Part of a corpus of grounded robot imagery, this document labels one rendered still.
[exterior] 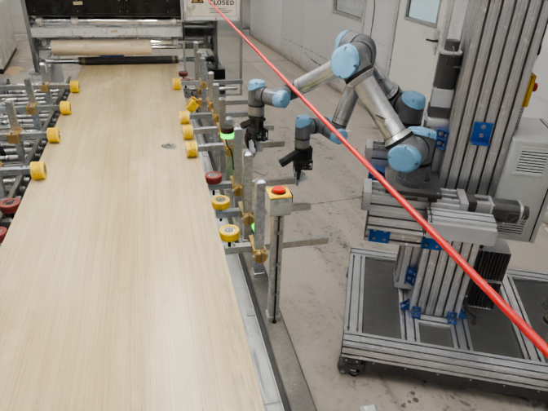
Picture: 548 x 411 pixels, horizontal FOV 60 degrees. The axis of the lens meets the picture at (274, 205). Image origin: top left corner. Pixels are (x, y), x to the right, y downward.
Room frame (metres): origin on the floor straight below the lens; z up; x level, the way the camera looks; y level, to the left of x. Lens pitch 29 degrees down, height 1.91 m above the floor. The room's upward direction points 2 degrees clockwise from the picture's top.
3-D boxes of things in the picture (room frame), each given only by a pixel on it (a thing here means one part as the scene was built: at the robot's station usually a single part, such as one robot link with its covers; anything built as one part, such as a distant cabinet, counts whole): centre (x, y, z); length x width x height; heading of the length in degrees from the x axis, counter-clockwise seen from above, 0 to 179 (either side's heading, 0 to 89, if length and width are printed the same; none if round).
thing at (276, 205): (1.32, -0.01, 1.18); 0.07 x 0.07 x 0.08; 15
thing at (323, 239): (1.63, -0.02, 0.81); 0.43 x 0.03 x 0.04; 105
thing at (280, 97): (2.04, 0.00, 1.31); 0.11 x 0.11 x 0.08; 58
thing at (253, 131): (2.07, 0.09, 1.15); 0.09 x 0.08 x 0.12; 35
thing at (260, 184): (1.57, 0.05, 0.90); 0.03 x 0.03 x 0.48; 15
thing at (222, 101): (2.54, 0.31, 0.90); 0.03 x 0.03 x 0.48; 15
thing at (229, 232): (1.58, 0.17, 0.85); 0.08 x 0.08 x 0.11
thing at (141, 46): (4.19, 1.30, 1.05); 1.43 x 0.12 x 0.12; 105
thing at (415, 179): (1.82, -0.58, 1.09); 0.15 x 0.15 x 0.10
